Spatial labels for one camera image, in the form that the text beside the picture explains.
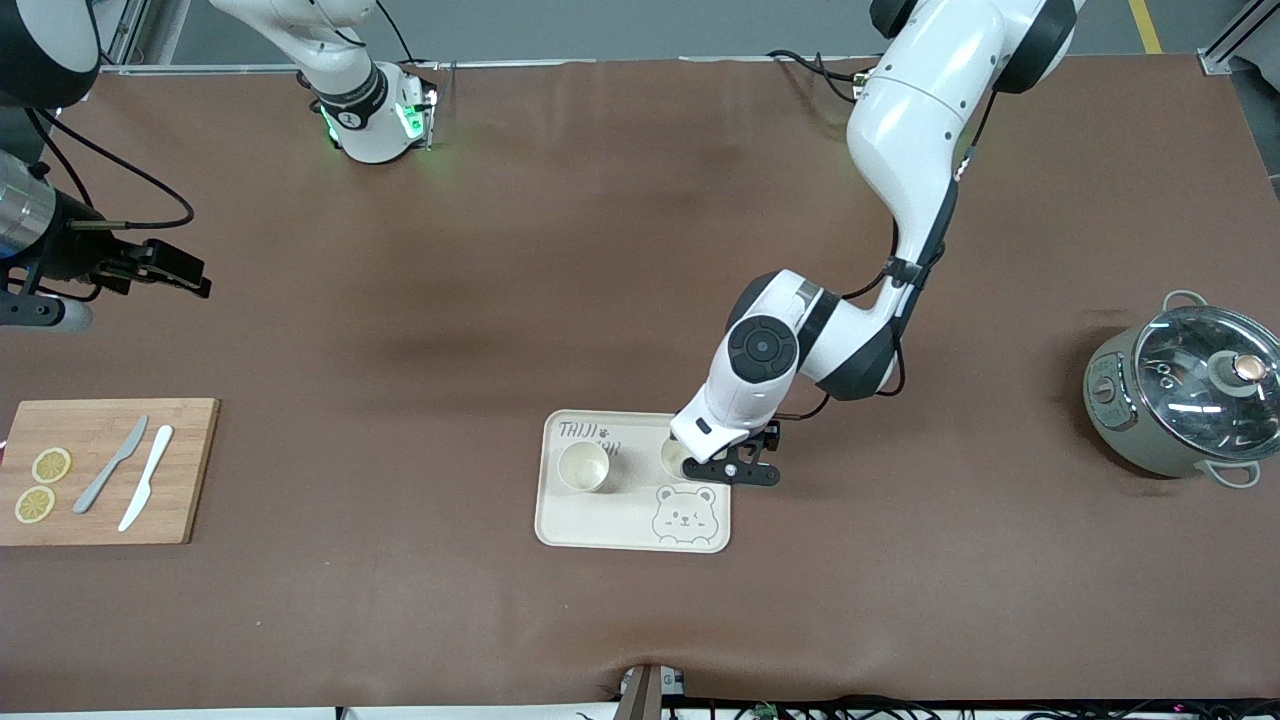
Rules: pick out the glass pot lid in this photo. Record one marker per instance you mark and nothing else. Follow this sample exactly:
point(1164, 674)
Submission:
point(1190, 390)

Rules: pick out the wooden cutting board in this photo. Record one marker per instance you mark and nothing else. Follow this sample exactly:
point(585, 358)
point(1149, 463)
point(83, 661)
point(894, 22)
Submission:
point(110, 500)

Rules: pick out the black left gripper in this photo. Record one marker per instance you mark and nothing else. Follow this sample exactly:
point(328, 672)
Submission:
point(772, 440)

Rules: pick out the white plastic cup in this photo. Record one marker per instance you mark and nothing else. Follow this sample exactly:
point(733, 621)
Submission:
point(583, 466)
point(672, 458)

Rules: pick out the yellow lemon slice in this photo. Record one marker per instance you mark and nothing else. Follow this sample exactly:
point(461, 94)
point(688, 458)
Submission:
point(35, 504)
point(51, 465)

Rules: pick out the white plastic knife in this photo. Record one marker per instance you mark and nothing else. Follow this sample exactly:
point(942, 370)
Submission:
point(148, 480)

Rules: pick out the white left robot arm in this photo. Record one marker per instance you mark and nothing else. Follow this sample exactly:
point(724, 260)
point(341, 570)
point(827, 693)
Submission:
point(920, 110)

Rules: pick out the green cooking pot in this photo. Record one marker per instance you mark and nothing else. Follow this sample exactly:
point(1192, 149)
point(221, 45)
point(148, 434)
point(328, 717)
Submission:
point(1110, 410)

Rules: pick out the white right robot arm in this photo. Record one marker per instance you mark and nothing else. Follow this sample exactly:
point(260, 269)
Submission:
point(365, 120)

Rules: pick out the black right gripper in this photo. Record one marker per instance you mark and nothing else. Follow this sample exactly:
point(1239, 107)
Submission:
point(78, 252)

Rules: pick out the cream tray with bear print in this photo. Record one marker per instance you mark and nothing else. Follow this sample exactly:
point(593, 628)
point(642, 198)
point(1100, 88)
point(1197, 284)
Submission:
point(620, 520)

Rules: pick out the grey plastic knife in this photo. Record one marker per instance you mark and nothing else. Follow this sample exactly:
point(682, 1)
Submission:
point(112, 465)

